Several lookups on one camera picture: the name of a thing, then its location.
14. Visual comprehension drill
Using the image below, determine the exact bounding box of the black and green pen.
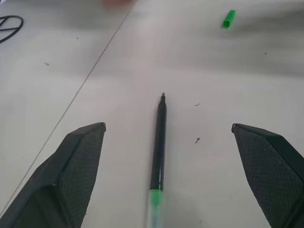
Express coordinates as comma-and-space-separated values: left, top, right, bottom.
147, 92, 168, 228

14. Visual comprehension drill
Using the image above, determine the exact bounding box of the black cable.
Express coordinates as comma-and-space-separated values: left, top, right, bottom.
0, 15, 24, 44

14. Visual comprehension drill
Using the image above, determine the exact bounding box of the green pen cap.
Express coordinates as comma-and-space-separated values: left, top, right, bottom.
222, 9, 237, 30

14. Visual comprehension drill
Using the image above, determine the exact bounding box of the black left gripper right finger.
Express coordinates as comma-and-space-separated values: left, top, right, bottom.
231, 123, 304, 228

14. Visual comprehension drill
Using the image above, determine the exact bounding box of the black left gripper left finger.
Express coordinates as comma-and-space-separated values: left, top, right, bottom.
0, 122, 107, 228

